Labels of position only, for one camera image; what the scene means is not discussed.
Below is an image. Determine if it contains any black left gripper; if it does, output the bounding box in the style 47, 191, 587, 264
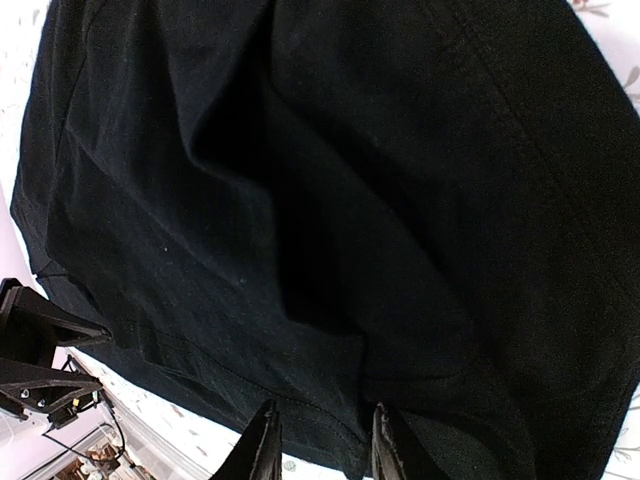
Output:
1, 278, 108, 430

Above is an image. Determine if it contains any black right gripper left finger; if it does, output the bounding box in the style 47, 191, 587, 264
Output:
219, 400, 282, 480

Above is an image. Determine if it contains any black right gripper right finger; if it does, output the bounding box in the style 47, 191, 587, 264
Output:
371, 403, 449, 480

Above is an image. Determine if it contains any black t-shirt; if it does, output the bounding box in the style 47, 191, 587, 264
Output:
8, 0, 640, 480

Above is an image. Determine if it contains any floral tablecloth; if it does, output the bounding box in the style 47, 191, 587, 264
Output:
0, 0, 640, 480

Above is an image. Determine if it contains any aluminium front rail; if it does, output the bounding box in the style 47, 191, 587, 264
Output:
19, 389, 211, 480

